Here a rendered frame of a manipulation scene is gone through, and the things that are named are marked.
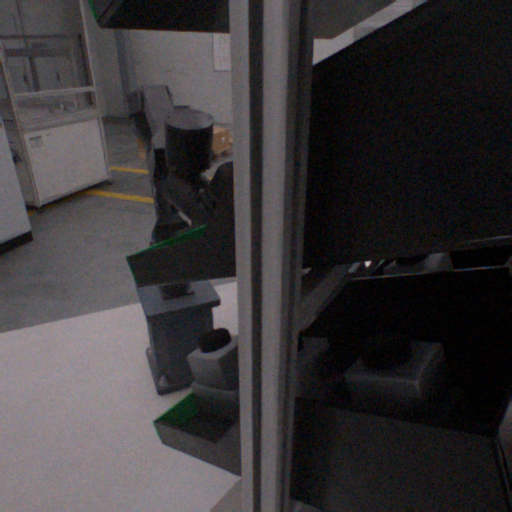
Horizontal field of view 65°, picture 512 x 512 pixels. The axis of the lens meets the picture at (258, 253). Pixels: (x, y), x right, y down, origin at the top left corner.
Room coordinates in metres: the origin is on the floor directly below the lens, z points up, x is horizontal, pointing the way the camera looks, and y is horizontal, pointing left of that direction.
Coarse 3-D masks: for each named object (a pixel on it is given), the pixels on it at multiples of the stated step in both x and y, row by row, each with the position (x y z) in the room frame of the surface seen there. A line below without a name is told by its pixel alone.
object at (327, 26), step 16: (320, 0) 0.36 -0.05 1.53; (336, 0) 0.37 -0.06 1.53; (352, 0) 0.39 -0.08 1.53; (368, 0) 0.40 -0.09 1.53; (384, 0) 0.42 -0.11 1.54; (320, 16) 0.39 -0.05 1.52; (336, 16) 0.41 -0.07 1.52; (352, 16) 0.42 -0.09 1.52; (368, 16) 0.44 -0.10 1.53; (320, 32) 0.43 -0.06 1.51; (336, 32) 0.45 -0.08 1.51
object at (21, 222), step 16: (0, 128) 3.22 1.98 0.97; (0, 144) 3.18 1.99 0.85; (0, 160) 3.15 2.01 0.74; (0, 176) 3.11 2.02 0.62; (16, 176) 3.24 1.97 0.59; (0, 192) 3.08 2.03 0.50; (16, 192) 3.21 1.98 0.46; (0, 208) 3.04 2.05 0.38; (16, 208) 3.17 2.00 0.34; (0, 224) 3.01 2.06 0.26; (16, 224) 3.13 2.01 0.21; (0, 240) 2.97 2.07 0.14; (16, 240) 3.13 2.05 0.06; (32, 240) 3.27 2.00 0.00
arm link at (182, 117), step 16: (176, 112) 0.50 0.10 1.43; (192, 112) 0.51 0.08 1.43; (176, 128) 0.46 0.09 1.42; (192, 128) 0.47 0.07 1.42; (208, 128) 0.48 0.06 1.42; (176, 144) 0.47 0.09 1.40; (192, 144) 0.47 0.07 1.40; (208, 144) 0.48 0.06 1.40; (160, 160) 0.53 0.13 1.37; (176, 160) 0.48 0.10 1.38; (192, 160) 0.47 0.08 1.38; (208, 160) 0.49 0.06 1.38
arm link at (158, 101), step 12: (144, 84) 0.73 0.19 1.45; (156, 84) 0.73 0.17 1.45; (132, 96) 0.75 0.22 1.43; (144, 96) 0.70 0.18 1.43; (156, 96) 0.70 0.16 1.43; (168, 96) 0.72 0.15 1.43; (132, 108) 0.75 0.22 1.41; (144, 108) 0.71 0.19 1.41; (156, 108) 0.67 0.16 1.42; (168, 108) 0.67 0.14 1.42; (156, 120) 0.64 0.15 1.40; (156, 132) 0.61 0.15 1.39; (156, 144) 0.57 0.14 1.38; (168, 168) 0.55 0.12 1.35
